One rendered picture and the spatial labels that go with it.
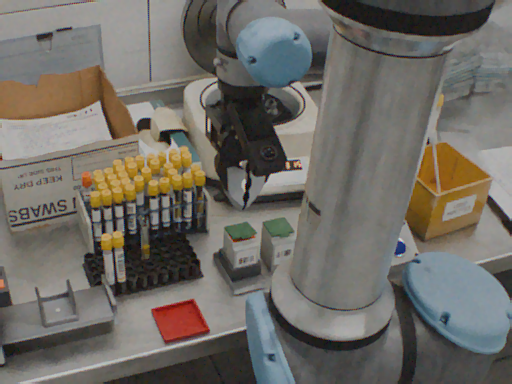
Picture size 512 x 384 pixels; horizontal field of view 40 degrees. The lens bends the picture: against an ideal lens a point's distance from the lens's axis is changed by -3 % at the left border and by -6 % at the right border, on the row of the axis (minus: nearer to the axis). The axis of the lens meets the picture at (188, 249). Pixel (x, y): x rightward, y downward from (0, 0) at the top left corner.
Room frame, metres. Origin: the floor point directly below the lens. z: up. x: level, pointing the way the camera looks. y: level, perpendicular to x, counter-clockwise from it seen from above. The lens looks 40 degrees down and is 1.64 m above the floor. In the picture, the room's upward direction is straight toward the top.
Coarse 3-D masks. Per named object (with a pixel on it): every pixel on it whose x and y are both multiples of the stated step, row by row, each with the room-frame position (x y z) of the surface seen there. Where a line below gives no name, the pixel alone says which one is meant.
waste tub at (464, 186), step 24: (432, 168) 1.08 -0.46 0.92; (456, 168) 1.05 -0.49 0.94; (480, 168) 1.00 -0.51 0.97; (432, 192) 0.92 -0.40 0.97; (456, 192) 0.94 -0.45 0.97; (480, 192) 0.96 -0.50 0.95; (408, 216) 0.96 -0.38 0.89; (432, 216) 0.92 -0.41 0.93; (456, 216) 0.94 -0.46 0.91; (480, 216) 0.97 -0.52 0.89
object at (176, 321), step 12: (192, 300) 0.77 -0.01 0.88; (156, 312) 0.75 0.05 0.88; (168, 312) 0.75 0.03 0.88; (180, 312) 0.75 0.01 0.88; (192, 312) 0.75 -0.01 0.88; (156, 324) 0.73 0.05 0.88; (168, 324) 0.73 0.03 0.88; (180, 324) 0.73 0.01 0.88; (192, 324) 0.73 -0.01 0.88; (204, 324) 0.72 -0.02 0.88; (168, 336) 0.70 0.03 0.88; (180, 336) 0.70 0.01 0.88; (192, 336) 0.70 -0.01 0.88
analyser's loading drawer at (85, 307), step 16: (96, 288) 0.76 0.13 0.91; (32, 304) 0.73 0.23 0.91; (48, 304) 0.73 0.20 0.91; (64, 304) 0.73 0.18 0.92; (80, 304) 0.73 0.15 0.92; (96, 304) 0.73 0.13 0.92; (112, 304) 0.71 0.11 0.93; (0, 320) 0.69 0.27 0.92; (16, 320) 0.69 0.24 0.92; (32, 320) 0.70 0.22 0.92; (48, 320) 0.70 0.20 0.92; (64, 320) 0.69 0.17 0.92; (80, 320) 0.70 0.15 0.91; (96, 320) 0.70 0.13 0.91; (0, 336) 0.66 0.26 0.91; (16, 336) 0.66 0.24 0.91; (32, 336) 0.67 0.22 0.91
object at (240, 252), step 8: (224, 232) 0.85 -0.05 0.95; (224, 240) 0.85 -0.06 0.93; (232, 240) 0.83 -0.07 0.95; (240, 240) 0.83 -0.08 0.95; (248, 240) 0.83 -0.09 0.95; (256, 240) 0.83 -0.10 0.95; (224, 248) 0.85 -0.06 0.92; (232, 248) 0.82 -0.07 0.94; (240, 248) 0.82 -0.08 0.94; (248, 248) 0.82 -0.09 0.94; (256, 248) 0.82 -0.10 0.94; (232, 256) 0.82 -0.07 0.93; (240, 256) 0.82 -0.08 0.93; (248, 256) 0.82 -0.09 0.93; (256, 256) 0.82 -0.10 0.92; (232, 264) 0.82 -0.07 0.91; (240, 264) 0.82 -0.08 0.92
